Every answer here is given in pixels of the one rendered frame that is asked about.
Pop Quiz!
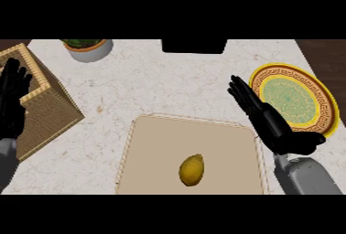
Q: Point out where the square wicker basket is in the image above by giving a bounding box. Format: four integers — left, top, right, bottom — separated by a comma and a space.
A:
0, 42, 87, 162

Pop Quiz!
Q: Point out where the beige tray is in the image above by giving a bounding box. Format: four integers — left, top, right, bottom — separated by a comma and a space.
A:
113, 112, 270, 196

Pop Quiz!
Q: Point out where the black appliance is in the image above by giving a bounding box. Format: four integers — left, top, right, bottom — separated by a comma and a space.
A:
160, 39, 227, 55

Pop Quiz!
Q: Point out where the yellow patterned plate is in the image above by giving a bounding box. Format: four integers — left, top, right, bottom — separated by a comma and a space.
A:
248, 62, 339, 139

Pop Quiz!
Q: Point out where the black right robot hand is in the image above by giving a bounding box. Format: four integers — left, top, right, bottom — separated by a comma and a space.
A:
227, 74, 326, 156

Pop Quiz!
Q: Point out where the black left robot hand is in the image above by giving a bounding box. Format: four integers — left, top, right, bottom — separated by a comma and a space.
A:
0, 58, 33, 141

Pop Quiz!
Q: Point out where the grey potted plant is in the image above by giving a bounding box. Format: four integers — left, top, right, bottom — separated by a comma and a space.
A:
58, 39, 115, 64

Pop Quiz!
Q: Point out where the yellow lemon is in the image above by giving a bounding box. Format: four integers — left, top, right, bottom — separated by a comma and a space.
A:
178, 154, 205, 187

